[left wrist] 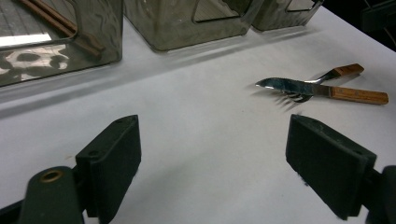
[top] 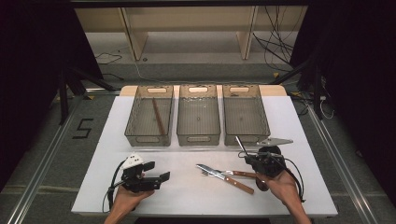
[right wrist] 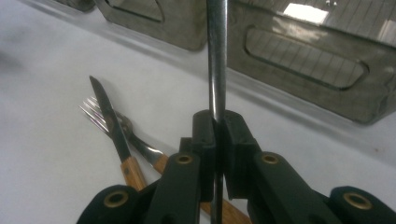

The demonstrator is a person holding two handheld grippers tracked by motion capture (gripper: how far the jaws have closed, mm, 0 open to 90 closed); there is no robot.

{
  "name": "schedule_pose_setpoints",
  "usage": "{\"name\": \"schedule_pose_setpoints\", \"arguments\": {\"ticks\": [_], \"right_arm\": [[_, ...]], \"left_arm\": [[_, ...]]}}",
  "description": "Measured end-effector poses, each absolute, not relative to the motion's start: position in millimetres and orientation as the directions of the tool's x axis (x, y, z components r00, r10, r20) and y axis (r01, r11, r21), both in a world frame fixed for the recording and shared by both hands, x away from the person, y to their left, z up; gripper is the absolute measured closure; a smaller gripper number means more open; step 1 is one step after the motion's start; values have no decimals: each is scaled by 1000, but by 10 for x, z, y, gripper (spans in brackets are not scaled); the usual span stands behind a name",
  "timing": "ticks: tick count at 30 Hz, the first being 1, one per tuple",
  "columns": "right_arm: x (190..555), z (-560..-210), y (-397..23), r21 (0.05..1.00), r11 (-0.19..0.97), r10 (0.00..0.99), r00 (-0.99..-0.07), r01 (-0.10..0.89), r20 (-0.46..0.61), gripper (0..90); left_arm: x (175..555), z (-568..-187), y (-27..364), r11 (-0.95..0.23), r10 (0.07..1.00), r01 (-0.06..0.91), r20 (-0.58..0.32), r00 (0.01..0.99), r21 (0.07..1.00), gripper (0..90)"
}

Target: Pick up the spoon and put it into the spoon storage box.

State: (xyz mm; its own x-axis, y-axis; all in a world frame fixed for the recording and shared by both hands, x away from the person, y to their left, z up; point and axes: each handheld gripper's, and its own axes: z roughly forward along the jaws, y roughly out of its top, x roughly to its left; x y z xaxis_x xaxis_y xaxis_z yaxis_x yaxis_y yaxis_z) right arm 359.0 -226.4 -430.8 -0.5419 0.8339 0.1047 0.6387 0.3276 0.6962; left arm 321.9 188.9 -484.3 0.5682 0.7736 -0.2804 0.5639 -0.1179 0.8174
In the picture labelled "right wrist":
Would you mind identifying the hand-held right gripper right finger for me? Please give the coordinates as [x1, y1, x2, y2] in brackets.
[222, 109, 344, 224]

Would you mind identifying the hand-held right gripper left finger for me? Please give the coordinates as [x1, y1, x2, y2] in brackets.
[146, 109, 218, 224]

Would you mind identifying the wooden-handled fork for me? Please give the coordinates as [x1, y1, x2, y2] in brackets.
[78, 95, 254, 224]

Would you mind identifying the silver metal spoon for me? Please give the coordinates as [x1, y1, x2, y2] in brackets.
[206, 0, 229, 224]

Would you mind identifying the smoky transparent plastic bin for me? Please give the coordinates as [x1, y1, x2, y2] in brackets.
[92, 0, 208, 52]
[226, 0, 396, 126]

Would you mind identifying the wooden-handled table knife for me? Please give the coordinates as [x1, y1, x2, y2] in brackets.
[89, 75, 148, 191]

